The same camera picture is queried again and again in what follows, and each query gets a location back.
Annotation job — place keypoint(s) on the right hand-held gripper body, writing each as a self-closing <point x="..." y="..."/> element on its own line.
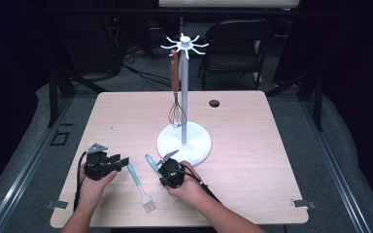
<point x="172" y="173"/>

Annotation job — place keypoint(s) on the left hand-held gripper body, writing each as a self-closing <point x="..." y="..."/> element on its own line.
<point x="97" y="166"/>

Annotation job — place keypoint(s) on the white utensil rack stand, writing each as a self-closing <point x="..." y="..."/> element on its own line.
<point x="187" y="149"/>

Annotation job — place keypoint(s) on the person's left hand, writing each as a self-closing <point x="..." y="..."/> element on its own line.
<point x="92" y="191"/>

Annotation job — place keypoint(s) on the person's right hand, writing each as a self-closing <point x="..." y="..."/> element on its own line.
<point x="191" y="191"/>

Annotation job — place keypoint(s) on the black metal stand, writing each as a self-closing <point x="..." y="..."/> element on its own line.
<point x="319" y="97"/>
<point x="53" y="97"/>

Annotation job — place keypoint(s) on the black folding chair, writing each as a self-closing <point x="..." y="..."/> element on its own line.
<point x="236" y="35"/>

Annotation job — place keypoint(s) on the grey metal table bracket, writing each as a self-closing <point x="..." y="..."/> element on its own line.
<point x="304" y="204"/>
<point x="57" y="204"/>

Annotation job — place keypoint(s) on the aluminium floor rail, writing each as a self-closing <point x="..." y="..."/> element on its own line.
<point x="336" y="181"/>
<point x="19" y="181"/>

